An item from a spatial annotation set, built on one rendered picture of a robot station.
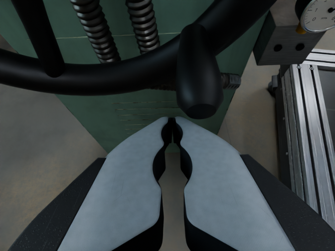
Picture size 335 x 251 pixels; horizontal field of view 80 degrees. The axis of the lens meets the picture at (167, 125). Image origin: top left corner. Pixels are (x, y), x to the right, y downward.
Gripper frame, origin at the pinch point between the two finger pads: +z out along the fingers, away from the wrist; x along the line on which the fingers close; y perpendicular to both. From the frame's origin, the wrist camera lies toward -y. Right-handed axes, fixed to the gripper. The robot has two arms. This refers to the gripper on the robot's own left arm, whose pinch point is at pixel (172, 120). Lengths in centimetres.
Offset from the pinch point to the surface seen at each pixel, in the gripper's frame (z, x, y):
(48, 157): 56, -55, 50
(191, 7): 24.6, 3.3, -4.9
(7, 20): 25.0, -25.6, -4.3
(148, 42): 11.5, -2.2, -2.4
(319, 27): 19.1, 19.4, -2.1
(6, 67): 5.1, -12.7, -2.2
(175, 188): 44, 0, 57
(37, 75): 5.5, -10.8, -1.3
